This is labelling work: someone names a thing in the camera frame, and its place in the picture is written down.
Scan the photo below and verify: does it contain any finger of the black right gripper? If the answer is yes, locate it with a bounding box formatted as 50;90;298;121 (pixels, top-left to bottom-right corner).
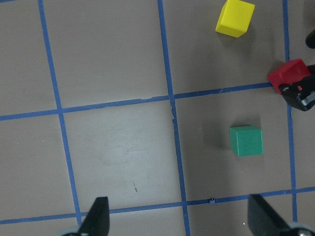
279;75;315;111
305;29;315;49

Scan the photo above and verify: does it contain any red wooden block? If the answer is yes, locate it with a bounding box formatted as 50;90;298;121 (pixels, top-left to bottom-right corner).
267;59;311;94

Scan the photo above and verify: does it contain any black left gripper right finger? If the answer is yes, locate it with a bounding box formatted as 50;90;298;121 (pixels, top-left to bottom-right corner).
248;194;292;236

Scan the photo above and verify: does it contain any yellow wooden block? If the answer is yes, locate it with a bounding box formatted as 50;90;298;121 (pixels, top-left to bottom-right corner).
215;0;255;38

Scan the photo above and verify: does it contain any green wooden block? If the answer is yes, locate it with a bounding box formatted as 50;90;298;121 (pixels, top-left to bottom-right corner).
229;125;263;157

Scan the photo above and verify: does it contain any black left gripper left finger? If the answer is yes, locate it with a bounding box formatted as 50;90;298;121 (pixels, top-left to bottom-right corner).
77;197;110;236

